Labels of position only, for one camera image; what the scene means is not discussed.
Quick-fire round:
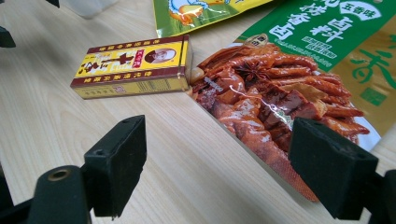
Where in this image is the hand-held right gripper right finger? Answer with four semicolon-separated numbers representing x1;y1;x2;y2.
288;117;380;221

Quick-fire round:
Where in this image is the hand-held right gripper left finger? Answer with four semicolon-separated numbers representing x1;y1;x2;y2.
83;114;148;218

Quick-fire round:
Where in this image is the clear plastic container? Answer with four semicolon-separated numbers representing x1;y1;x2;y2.
60;0;120;19

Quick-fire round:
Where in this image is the green braised meat seasoning packet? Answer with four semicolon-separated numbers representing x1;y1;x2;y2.
186;0;396;203

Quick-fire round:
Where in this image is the yellow and maroon spice box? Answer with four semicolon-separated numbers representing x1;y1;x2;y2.
69;34;194;101

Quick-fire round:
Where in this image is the yellow snack pouch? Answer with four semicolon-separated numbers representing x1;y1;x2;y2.
152;0;274;39

